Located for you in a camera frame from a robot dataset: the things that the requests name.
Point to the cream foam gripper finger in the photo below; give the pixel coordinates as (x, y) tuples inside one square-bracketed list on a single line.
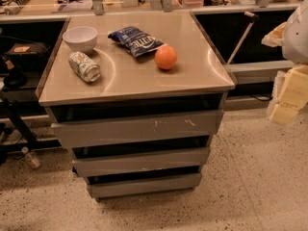
[(289, 94), (275, 37)]

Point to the plastic water bottle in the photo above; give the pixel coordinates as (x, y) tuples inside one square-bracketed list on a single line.
[(31, 157)]

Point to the grey drawer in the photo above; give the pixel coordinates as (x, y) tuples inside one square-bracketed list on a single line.
[(154, 185), (137, 128), (141, 162)]

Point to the grey drawer cabinet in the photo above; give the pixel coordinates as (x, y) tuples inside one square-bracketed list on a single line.
[(131, 86)]

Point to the grey bottom drawer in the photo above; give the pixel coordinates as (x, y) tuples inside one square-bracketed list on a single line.
[(154, 185)]

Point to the grey middle drawer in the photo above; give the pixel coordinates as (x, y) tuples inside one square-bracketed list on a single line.
[(141, 162)]

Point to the orange fruit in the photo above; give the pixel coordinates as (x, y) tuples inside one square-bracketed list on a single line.
[(165, 57)]

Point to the white bowl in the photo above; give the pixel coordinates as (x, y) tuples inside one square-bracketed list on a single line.
[(81, 39)]

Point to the black stand frame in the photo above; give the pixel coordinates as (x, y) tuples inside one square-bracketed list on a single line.
[(31, 140)]

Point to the grey top drawer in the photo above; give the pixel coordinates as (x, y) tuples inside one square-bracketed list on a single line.
[(137, 128)]

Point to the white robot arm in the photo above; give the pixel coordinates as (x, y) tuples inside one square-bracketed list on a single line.
[(295, 36)]

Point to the white stick black tip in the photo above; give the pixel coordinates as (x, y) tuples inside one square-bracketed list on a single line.
[(253, 17)]

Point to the blue chip bag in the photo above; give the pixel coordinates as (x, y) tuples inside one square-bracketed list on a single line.
[(135, 41)]

